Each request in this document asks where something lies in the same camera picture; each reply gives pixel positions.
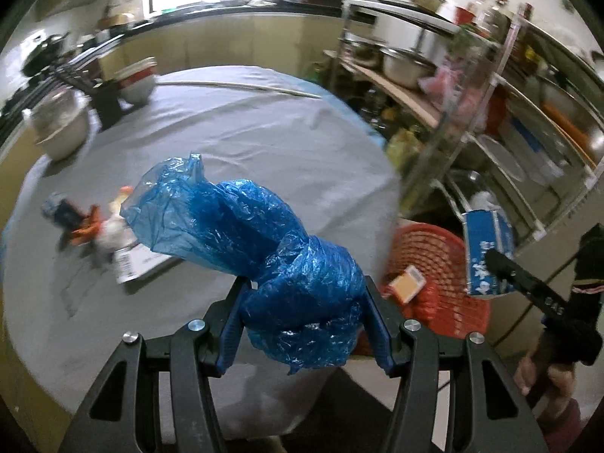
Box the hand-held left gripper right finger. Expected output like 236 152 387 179
361 276 550 453

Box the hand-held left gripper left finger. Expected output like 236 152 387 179
59 274 251 453

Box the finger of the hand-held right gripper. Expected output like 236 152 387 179
486 249 574 327

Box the blue milk carton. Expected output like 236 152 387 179
461 208 517 298

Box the blue plastic bag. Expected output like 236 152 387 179
120 152 373 376

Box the red plastic basket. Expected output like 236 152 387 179
354 223 492 357

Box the blue silver box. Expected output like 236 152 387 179
114 240 176 285

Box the person's right forearm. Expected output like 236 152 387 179
542 399 583 453

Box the person's right hand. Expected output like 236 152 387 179
513 335 579 423

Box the small orange box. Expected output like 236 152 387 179
388 265 427 304

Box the white crumpled tissue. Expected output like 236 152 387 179
94 214 135 256

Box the yellow plastic bag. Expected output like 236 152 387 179
387 129 425 171

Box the metal shelf rack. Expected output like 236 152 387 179
323 0 604 246

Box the pink plastic bag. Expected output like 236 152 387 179
420 54 487 123

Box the dark blue packet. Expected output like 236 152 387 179
42 193 90 237

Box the grey tablecloth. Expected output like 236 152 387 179
2 65 402 439

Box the blue cloth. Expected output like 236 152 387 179
325 89 385 148

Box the large steel pot with lid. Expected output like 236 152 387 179
380 46 437 91

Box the green leafy plant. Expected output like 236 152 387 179
448 23 492 57

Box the long white stick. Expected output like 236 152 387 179
156 80 322 101

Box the black chopstick holder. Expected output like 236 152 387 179
92 80 124 129

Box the stack of bowls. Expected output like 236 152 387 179
114 58 157 106

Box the white bowl with wrap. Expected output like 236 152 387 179
23 89 91 160

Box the small steel pot with lid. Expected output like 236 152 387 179
342 38 385 69

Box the bundle of black chopsticks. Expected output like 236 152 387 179
47 63 102 97

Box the black wok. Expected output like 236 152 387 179
21 34 69 76

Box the black cable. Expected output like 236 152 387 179
491 245 581 346

